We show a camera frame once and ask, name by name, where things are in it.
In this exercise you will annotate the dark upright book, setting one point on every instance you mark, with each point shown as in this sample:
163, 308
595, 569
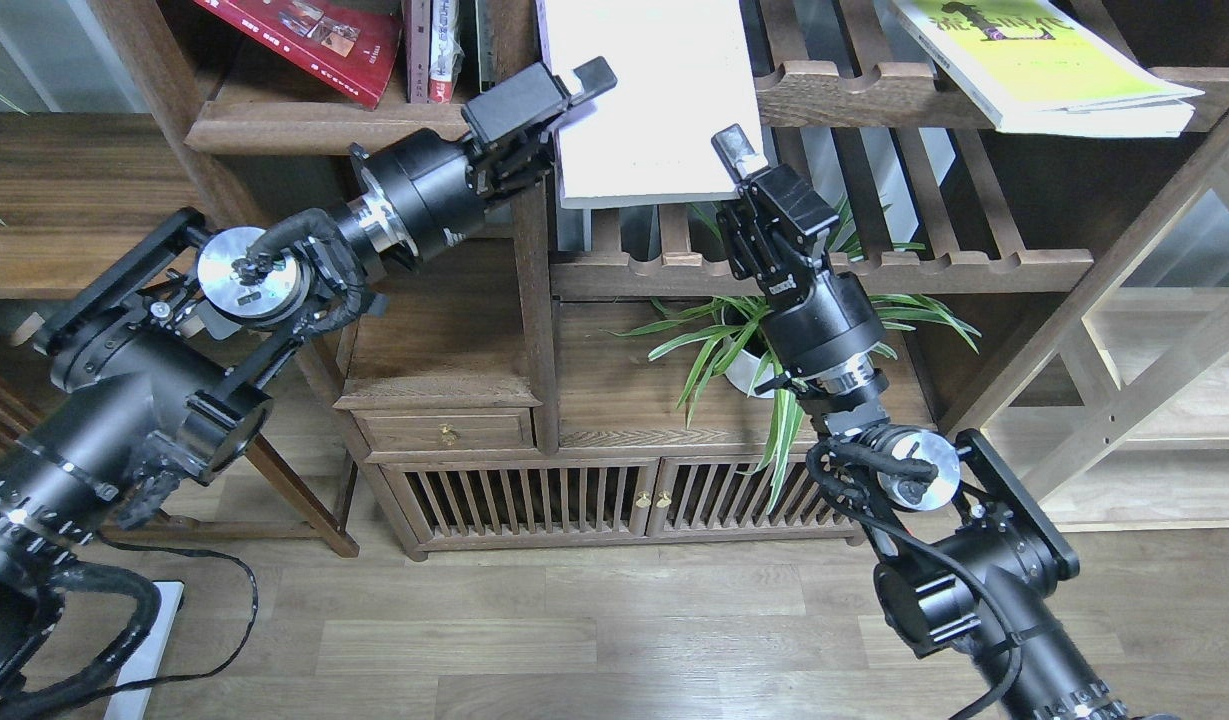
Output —
484, 47

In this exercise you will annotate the yellow green book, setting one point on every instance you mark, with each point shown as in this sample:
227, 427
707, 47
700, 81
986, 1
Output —
1033, 70

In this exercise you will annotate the maroon upright book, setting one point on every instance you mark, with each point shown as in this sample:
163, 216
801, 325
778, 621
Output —
417, 18

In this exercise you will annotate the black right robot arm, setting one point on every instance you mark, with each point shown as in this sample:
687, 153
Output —
966, 558

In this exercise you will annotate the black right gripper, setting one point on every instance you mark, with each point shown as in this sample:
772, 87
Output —
820, 324

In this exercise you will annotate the white table leg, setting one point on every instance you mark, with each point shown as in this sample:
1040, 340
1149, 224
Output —
146, 661

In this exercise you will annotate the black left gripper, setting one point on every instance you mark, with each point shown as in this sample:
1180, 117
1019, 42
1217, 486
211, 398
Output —
424, 194

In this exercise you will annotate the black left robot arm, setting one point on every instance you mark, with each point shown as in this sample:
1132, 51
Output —
165, 358

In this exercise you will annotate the red white upright book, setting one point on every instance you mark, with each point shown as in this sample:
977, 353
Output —
444, 53

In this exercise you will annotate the potted spider plant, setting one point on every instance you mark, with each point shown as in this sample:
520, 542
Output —
730, 343

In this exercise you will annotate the dark wooden bookshelf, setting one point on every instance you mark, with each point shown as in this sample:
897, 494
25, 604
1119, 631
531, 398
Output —
495, 403

